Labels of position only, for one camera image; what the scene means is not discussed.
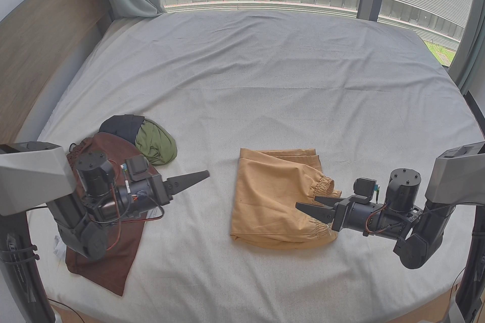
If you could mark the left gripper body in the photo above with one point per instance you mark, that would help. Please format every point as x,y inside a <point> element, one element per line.
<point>146,192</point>

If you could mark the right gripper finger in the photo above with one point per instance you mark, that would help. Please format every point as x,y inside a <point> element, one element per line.
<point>316,213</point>
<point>329,200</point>

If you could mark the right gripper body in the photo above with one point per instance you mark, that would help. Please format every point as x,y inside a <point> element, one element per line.
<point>358,215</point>

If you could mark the tan shorts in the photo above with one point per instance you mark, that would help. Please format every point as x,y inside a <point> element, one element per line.
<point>272,196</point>

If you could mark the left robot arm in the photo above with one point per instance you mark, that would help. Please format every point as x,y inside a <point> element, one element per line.
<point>34,177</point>

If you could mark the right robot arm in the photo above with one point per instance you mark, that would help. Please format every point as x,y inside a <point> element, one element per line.
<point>454,177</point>

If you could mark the green garment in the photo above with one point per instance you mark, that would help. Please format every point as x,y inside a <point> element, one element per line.
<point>155,143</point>

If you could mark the black garment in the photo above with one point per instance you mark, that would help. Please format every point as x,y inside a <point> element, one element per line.
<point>117,126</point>

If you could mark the brown garment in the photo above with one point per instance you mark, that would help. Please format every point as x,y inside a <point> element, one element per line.
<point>102,264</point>

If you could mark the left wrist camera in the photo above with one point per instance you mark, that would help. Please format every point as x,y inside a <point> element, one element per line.
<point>137,168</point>

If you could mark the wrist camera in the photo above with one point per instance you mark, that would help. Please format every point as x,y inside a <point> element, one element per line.
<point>137,168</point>
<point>364,187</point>

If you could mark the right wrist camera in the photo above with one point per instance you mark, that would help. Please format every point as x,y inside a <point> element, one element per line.
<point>364,187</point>

